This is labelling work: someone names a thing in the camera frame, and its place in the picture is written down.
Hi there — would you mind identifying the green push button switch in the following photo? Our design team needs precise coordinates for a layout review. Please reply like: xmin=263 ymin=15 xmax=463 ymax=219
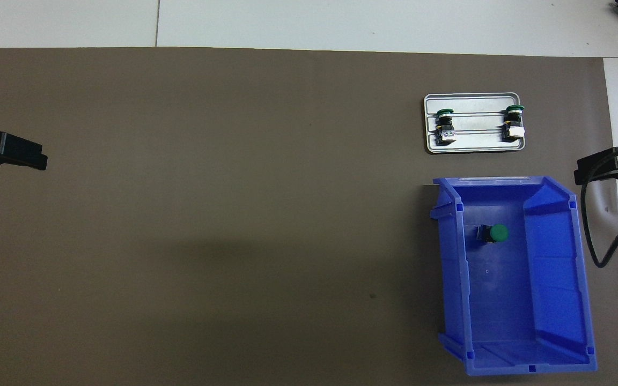
xmin=476 ymin=223 xmax=510 ymax=245
xmin=503 ymin=105 xmax=526 ymax=143
xmin=435 ymin=108 xmax=456 ymax=146

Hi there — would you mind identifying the grey metal tray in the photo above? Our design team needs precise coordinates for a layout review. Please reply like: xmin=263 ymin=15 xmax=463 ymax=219
xmin=423 ymin=93 xmax=526 ymax=154

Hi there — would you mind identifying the blue plastic storage bin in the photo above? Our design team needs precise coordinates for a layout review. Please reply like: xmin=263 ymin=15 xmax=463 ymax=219
xmin=430 ymin=176 xmax=598 ymax=376

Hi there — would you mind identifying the brown table mat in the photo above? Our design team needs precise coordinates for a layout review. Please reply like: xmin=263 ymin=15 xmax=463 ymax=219
xmin=0 ymin=47 xmax=618 ymax=386

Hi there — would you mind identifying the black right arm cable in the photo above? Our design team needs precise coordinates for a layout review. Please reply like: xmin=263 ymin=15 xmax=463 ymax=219
xmin=580 ymin=153 xmax=618 ymax=269

